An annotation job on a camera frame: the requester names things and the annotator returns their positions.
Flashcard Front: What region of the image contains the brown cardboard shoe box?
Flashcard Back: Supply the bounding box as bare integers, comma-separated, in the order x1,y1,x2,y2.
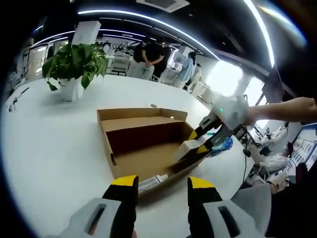
97,108,212,199

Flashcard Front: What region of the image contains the ceiling air conditioner vent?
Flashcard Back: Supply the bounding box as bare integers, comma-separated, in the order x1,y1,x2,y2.
136,0,191,13

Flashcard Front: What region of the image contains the long ceiling light strip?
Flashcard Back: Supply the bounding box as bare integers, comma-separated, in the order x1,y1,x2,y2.
78,9,221,60
244,0,275,67

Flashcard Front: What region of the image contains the thin black tool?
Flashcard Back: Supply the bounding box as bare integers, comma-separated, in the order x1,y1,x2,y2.
8,86,30,112

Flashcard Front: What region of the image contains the clear white spray bottle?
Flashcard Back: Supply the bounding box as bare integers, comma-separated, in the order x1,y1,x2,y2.
138,174,169,194

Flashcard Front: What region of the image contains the blue plastic tissue pack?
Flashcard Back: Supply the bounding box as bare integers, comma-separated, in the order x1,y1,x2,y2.
212,137,234,154

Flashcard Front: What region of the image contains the grey office chair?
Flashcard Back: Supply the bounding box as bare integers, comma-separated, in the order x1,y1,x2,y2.
231,184,273,238

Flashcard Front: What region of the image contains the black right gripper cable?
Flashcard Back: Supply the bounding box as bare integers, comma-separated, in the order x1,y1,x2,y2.
243,128,250,180

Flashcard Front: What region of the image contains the green potted plant white pot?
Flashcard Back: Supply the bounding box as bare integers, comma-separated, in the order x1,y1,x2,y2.
42,43,109,102

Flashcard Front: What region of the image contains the blue white display board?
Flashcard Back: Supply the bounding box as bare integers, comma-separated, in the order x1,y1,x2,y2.
289,138,317,169

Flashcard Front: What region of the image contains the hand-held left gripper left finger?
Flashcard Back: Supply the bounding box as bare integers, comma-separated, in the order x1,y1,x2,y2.
58,175,139,238

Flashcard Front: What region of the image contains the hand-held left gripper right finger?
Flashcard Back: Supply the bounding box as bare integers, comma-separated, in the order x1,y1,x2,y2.
187,176,265,238

